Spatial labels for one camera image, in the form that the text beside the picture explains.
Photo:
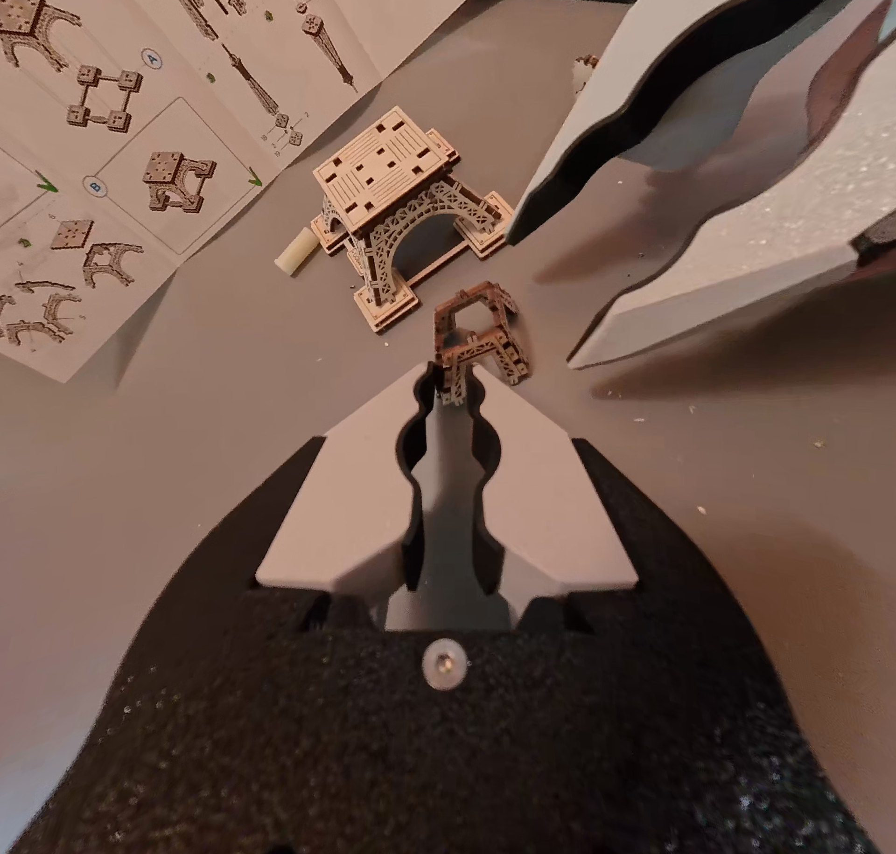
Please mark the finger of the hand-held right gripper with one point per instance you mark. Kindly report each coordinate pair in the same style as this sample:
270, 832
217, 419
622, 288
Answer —
630, 63
791, 252

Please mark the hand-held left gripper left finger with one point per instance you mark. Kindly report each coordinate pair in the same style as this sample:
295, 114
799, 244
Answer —
343, 511

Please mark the wooden tower spire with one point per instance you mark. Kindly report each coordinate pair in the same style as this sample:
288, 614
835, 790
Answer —
584, 74

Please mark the wooden tower base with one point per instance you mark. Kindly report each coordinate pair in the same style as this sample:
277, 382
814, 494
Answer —
381, 168

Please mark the small wooden tower midsection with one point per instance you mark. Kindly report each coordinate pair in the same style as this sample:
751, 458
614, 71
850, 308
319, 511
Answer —
490, 347

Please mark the tower instruction sheet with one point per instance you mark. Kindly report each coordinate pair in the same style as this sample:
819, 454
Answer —
210, 126

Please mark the pale wax stick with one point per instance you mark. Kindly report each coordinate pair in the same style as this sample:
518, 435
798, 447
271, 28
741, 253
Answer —
297, 252

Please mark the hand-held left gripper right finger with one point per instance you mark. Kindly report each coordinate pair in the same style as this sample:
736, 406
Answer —
553, 511

